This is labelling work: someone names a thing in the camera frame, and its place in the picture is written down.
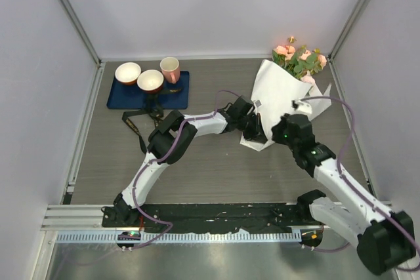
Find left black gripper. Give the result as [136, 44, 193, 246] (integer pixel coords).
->
[236, 114, 268, 146]

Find white wrapping paper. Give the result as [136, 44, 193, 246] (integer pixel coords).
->
[240, 60, 331, 151]

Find pink fake flower stem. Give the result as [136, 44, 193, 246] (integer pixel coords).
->
[272, 36, 296, 67]

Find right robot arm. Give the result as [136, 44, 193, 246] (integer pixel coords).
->
[272, 114, 416, 275]

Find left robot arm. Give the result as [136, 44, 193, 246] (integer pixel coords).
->
[109, 96, 267, 227]

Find black ribbon gold letters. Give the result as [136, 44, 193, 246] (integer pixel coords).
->
[121, 87, 183, 154]

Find pink mug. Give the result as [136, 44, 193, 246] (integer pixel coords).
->
[159, 57, 180, 84]

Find blue tray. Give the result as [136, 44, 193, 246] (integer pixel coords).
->
[106, 71, 190, 110]

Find white bowl orange outside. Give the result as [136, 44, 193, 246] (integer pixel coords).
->
[114, 62, 142, 85]

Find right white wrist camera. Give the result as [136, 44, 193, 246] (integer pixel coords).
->
[292, 100, 312, 117]

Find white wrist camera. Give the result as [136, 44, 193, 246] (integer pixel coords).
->
[253, 100, 262, 108]
[292, 100, 312, 117]

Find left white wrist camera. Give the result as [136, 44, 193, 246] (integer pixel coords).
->
[253, 100, 262, 108]

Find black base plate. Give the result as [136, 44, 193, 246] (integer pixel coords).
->
[100, 201, 326, 235]

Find white slotted cable duct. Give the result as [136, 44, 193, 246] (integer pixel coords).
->
[56, 230, 301, 244]

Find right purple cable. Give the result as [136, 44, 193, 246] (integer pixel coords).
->
[301, 96, 417, 271]

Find purple cable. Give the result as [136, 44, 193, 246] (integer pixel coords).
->
[133, 89, 243, 250]
[301, 96, 417, 271]

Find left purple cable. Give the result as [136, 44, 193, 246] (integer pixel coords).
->
[133, 89, 243, 250]

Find aluminium frame rail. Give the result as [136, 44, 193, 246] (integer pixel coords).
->
[42, 205, 309, 233]

